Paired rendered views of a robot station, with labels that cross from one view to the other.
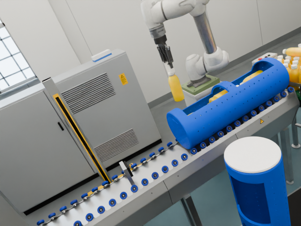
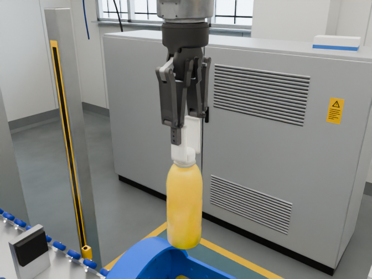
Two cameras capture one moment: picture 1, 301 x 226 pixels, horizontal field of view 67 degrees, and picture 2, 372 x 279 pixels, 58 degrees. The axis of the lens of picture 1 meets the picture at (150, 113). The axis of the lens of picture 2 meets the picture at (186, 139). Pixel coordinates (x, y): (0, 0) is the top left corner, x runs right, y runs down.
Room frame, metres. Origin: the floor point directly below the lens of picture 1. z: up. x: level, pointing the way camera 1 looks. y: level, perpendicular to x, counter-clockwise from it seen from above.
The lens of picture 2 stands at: (0.99, -0.64, 1.73)
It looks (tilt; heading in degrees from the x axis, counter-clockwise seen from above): 23 degrees down; 48
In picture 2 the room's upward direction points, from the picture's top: straight up
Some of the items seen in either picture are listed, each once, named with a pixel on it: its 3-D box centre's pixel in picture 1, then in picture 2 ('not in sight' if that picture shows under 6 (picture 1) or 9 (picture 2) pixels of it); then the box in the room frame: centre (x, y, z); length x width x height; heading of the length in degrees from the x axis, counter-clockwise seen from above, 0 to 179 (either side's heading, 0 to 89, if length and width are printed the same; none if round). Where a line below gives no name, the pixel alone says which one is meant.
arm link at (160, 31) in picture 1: (157, 31); (185, 1); (1.36, -0.22, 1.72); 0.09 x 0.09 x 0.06
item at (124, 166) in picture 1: (128, 173); (32, 255); (1.18, 0.28, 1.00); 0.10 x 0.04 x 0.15; 15
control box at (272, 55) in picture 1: (264, 62); not in sight; (1.85, -1.13, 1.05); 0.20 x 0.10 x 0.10; 105
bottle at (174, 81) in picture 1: (175, 86); (184, 201); (1.36, -0.22, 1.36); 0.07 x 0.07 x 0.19
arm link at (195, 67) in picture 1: (195, 66); not in sight; (2.04, -0.56, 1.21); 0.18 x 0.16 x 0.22; 63
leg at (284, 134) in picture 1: (287, 157); not in sight; (1.43, -0.96, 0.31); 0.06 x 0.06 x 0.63; 15
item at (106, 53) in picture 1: (101, 55); (336, 43); (3.01, 0.30, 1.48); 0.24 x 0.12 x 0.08; 108
